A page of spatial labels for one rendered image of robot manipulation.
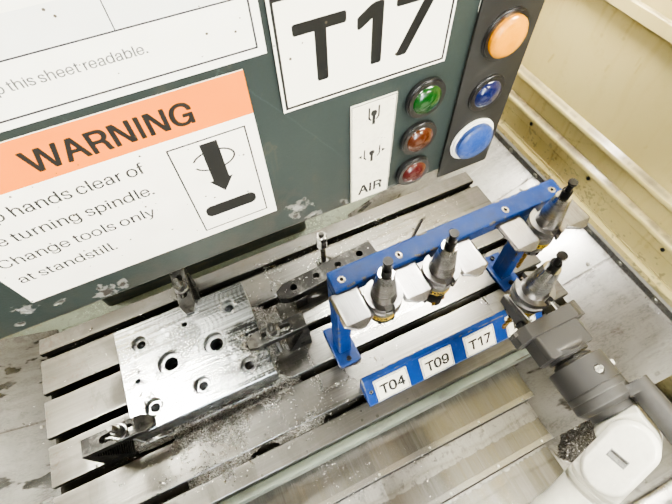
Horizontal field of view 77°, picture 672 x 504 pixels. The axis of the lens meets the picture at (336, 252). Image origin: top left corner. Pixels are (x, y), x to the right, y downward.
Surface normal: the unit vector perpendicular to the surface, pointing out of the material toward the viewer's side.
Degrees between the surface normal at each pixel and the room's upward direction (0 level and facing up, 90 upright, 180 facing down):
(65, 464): 0
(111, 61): 90
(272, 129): 90
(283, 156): 90
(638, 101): 90
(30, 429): 24
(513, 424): 8
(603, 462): 40
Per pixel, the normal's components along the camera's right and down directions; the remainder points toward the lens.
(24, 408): 0.35, -0.62
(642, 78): -0.91, 0.37
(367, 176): 0.42, 0.76
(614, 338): -0.40, -0.32
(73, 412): -0.03, -0.52
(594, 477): -0.61, -0.17
